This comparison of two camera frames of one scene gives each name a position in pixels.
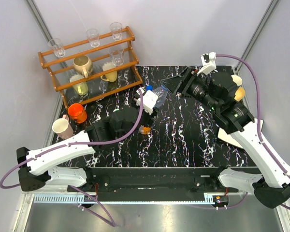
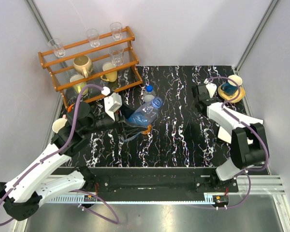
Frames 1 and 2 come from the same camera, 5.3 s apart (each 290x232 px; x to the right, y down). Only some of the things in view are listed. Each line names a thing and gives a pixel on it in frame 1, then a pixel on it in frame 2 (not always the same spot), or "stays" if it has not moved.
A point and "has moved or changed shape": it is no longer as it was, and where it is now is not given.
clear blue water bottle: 161,92 has moved or changed shape
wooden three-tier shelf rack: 94,68 stays
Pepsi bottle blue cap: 149,87 stays
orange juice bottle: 144,130 stays
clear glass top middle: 93,35 stays
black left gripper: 151,118 → 122,125
